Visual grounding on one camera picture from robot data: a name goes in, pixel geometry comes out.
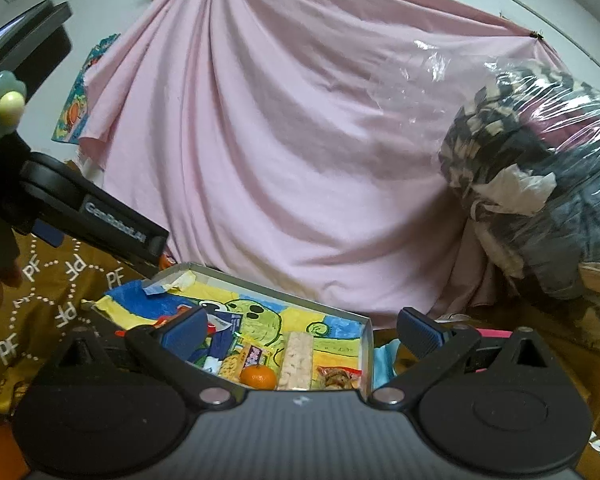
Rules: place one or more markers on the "brown patterned quilt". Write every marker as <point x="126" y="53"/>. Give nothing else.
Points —
<point x="55" y="280"/>

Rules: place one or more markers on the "clear packet of brown nuts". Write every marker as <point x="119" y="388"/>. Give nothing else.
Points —
<point x="337" y="379"/>

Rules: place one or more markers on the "cartoon wall poster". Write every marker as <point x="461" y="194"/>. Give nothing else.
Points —
<point x="72" y="120"/>

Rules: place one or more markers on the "green flower charm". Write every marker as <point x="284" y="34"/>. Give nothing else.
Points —
<point x="2" y="105"/>

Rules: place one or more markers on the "colourful striped printed blanket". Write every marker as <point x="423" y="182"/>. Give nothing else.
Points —
<point x="385" y="365"/>

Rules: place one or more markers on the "tangerine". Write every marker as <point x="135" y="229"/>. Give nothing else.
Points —
<point x="258" y="377"/>

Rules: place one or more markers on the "long blue box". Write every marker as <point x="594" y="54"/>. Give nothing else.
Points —
<point x="221" y="340"/>

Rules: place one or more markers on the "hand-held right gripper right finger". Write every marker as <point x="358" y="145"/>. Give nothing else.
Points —
<point x="421" y="334"/>

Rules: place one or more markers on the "pink hanging sheet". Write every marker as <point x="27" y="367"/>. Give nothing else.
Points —
<point x="280" y="135"/>

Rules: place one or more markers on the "green yellow biscuit packet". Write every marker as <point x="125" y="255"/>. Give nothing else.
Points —
<point x="250" y="357"/>

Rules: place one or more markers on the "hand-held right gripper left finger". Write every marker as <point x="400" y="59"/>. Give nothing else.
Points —
<point x="184" y="329"/>

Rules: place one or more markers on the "white puffed rice bar packet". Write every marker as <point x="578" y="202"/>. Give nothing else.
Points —
<point x="296" y="360"/>

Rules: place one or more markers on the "clear plastic bag of clothes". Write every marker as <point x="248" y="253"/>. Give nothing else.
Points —
<point x="530" y="185"/>

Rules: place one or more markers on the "black flat device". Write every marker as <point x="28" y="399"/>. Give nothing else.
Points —
<point x="35" y="40"/>

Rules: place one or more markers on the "grey shallow tray box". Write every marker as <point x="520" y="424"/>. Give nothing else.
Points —
<point x="367" y="355"/>

